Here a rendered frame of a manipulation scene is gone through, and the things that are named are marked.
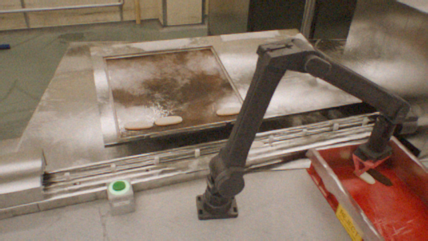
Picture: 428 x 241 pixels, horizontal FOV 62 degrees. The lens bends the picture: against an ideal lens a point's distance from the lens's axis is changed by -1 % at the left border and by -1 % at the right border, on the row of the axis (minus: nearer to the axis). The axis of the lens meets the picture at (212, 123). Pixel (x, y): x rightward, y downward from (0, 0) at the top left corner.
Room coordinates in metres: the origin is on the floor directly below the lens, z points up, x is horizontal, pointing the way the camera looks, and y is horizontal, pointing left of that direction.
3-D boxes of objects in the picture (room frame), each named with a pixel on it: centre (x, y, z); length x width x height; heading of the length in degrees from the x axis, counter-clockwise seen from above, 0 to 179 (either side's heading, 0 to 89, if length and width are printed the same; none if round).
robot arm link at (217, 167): (0.74, -0.04, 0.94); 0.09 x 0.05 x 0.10; 107
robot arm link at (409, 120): (0.90, -0.56, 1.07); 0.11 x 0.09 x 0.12; 107
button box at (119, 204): (0.72, 0.26, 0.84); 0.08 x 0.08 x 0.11; 20
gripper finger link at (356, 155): (0.87, -0.49, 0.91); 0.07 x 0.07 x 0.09; 36
